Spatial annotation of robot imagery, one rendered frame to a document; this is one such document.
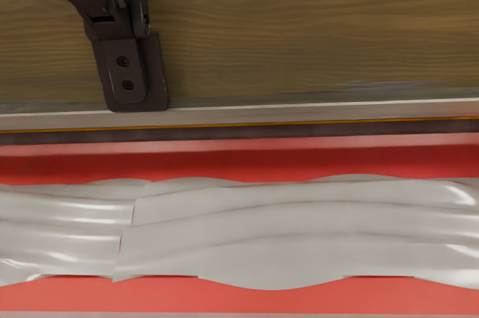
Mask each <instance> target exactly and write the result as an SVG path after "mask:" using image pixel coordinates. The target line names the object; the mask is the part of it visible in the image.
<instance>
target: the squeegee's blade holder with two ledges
mask: <svg viewBox="0 0 479 318"><path fill-rule="evenodd" d="M473 116H479V87H470V88H432V89H412V90H392V91H354V92H333V93H295V94H275V95H255V96H217V97H196V98H170V103H169V106H168V108H167V109H166V110H164V111H141V112H117V113H115V112H112V111H110V110H109V109H108V108H107V105H106V102H105V101H80V102H60V103H21V104H1V105H0V131H10V130H56V129H80V128H126V127H149V126H173V125H219V124H242V123H288V122H312V121H335V120H381V119H404V118H450V117H473Z"/></svg>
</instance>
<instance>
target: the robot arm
mask: <svg viewBox="0 0 479 318"><path fill-rule="evenodd" d="M68 1H69V2H70V3H72V4H73V6H74V8H75V10H77V11H78V13H79V14H80V16H81V17H82V18H83V25H84V30H85V33H86V36H87V38H88V39H89V40H90V41H91V43H92V47H93V52H94V55H95V58H96V64H97V67H98V72H99V76H100V79H101V85H102V88H103V93H104V96H105V102H106V105H107V108H108V109H109V110H110V111H112V112H115V113H117V112H141V111H164V110H166V109H167V108H168V106H169V103H170V97H169V92H168V84H167V79H166V75H165V66H164V61H163V53H162V49H161V44H160V35H159V31H150V14H149V8H148V0H130V3H128V0H68Z"/></svg>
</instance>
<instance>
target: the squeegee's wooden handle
mask: <svg viewBox="0 0 479 318"><path fill-rule="evenodd" d="M148 8H149V14H150V31H159V35H160V44H161V49H162V53H163V61H164V66H165V75H166V79H167V84H168V92H169V97H170V98H196V97H217V96H255V95H275V94H295V93H333V92H354V91H392V90H412V89H432V88H470V87H479V0H148ZM80 101H105V96H104V93H103V88H102V85H101V79H100V76H99V72H98V67H97V64H96V58H95V55H94V52H93V47H92V43H91V41H90V40H89V39H88V38H87V36H86V33H85V30H84V25H83V18H82V17H81V16H80V14H79V13H78V11H77V10H75V8H74V6H73V4H72V3H70V2H69V1H68V0H0V105H1V104H21V103H60V102H80Z"/></svg>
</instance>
